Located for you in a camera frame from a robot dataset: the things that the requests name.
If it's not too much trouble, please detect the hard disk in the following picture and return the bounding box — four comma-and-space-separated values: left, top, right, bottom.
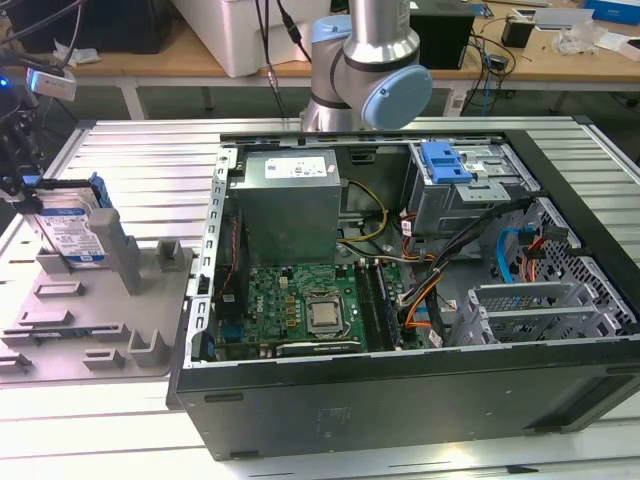
14, 172, 114, 266

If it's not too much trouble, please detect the blue wire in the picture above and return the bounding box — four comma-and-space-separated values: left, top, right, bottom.
493, 226, 534, 287

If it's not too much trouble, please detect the grey metal disk bay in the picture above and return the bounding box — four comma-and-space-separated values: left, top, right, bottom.
452, 281, 624, 347

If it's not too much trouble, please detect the white crumpled tissue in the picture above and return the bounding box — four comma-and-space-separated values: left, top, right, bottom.
52, 40, 102, 69

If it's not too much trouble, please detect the large black box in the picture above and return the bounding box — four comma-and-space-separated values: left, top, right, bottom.
4, 0, 172, 55

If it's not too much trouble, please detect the wooden desk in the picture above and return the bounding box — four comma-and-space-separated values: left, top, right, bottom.
0, 9, 640, 119

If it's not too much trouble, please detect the grey parts rack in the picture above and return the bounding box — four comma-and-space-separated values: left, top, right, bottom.
0, 207, 197, 390

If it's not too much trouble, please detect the black case fan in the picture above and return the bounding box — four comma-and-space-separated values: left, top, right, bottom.
213, 208, 252, 324

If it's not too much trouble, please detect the white plastic box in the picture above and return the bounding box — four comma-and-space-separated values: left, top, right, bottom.
172, 0, 332, 79

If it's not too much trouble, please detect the grey power supply unit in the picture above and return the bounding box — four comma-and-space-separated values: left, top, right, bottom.
227, 147, 345, 267

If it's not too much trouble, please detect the green motherboard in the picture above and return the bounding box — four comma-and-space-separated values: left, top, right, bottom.
213, 259, 426, 359

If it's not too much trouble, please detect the CPU socket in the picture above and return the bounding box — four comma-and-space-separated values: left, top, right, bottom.
301, 291, 350, 340

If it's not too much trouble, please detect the silver CPU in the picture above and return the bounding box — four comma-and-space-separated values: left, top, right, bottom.
309, 302, 341, 329

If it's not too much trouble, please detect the black graphics card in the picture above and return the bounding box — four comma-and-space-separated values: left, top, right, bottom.
273, 339, 362, 358

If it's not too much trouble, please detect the black RAM slot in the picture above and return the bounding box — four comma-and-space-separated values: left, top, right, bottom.
353, 259, 385, 352
372, 260, 404, 351

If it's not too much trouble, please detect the black PC case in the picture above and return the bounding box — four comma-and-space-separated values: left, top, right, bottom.
164, 127, 640, 464

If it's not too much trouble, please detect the blue plastic latch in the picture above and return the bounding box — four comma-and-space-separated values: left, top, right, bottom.
420, 142, 472, 184

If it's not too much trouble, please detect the grey optical drive cage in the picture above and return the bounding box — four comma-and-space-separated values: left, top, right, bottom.
405, 141, 542, 240

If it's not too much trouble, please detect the black tower box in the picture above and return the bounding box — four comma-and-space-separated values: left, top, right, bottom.
409, 12, 476, 71

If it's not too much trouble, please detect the small black box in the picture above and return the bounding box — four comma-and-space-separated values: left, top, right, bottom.
501, 14, 536, 49

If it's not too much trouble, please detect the clear plastic bag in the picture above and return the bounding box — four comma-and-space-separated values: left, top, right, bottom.
553, 19, 610, 57

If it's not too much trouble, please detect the blue cardboard box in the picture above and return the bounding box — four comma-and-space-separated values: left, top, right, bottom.
583, 0, 640, 25

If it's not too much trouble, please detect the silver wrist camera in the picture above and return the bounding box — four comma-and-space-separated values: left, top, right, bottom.
27, 67, 79, 101

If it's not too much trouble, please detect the black camera cable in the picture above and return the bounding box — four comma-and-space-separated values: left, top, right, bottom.
0, 0, 86, 76

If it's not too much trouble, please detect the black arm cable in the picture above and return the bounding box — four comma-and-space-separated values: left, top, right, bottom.
254, 0, 314, 121

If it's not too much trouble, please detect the yellow wire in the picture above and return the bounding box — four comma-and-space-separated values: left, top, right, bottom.
337, 178, 390, 247

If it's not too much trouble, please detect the orange wire bundle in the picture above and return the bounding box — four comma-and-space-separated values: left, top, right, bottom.
401, 292, 435, 330

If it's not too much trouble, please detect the black cable bundle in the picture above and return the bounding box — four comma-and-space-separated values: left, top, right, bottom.
399, 196, 539, 307

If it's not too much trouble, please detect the blue cable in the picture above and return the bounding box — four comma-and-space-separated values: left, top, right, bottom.
477, 29, 501, 117

